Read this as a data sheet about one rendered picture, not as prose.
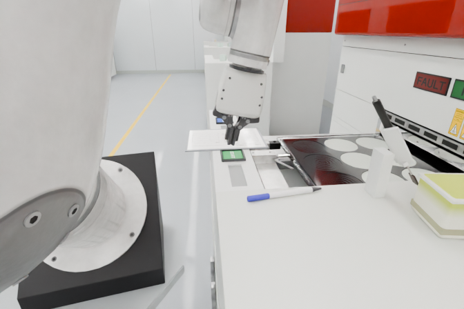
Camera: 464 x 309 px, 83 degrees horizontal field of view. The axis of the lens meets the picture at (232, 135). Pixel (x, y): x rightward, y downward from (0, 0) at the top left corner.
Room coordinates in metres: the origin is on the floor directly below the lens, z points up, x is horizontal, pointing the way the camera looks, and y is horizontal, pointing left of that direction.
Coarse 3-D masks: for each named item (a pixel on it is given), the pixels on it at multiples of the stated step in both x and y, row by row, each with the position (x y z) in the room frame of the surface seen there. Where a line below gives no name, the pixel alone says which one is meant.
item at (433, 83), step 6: (420, 78) 0.78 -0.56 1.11; (426, 78) 0.76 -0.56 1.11; (432, 78) 0.74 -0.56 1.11; (438, 78) 0.72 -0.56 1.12; (444, 78) 0.70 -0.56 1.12; (414, 84) 0.80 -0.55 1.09; (420, 84) 0.77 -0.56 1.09; (426, 84) 0.75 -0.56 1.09; (432, 84) 0.73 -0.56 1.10; (438, 84) 0.71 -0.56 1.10; (444, 84) 0.70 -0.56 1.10; (432, 90) 0.73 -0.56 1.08; (438, 90) 0.71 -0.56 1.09; (444, 90) 0.69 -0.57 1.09
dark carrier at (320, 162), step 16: (288, 144) 0.77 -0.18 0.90; (304, 144) 0.77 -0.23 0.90; (320, 144) 0.77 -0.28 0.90; (304, 160) 0.66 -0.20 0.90; (320, 160) 0.66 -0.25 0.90; (336, 160) 0.66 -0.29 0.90; (416, 160) 0.66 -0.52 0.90; (320, 176) 0.57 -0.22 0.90; (336, 176) 0.57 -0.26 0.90; (352, 176) 0.57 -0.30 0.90; (400, 176) 0.57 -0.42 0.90
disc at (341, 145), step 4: (328, 140) 0.80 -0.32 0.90; (332, 140) 0.80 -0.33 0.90; (336, 140) 0.80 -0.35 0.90; (340, 140) 0.80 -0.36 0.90; (344, 140) 0.80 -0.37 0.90; (328, 144) 0.77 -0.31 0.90; (332, 144) 0.77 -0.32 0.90; (336, 144) 0.77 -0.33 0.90; (340, 144) 0.77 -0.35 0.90; (344, 144) 0.77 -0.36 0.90; (348, 144) 0.77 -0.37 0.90; (352, 144) 0.77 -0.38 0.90; (332, 148) 0.73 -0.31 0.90; (336, 148) 0.73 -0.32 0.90; (340, 148) 0.73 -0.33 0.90; (344, 148) 0.73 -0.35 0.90; (348, 148) 0.73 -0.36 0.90; (352, 148) 0.73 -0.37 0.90; (356, 148) 0.73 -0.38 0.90
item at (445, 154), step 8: (376, 128) 0.91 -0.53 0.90; (400, 128) 0.80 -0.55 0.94; (408, 136) 0.76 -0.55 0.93; (416, 136) 0.73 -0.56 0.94; (416, 144) 0.72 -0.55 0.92; (424, 144) 0.69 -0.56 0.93; (432, 144) 0.67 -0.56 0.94; (432, 152) 0.66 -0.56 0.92; (440, 152) 0.64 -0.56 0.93; (448, 152) 0.62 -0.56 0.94; (448, 160) 0.61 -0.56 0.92; (456, 160) 0.59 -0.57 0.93
